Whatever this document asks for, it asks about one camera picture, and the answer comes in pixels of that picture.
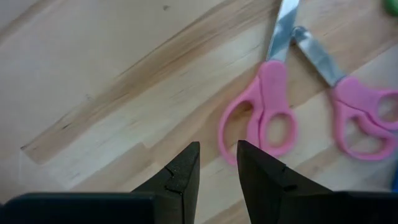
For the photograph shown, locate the pink handled scissors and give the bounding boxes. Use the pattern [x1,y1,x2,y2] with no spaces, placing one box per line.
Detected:
[216,0,302,167]
[291,26,398,162]

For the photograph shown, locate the green handled scissors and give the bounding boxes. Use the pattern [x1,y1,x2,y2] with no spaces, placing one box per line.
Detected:
[382,0,398,17]

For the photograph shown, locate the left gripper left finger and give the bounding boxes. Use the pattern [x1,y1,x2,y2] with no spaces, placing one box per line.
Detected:
[131,141,201,224]

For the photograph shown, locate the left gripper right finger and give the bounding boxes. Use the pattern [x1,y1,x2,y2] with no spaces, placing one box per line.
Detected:
[236,139,333,224]

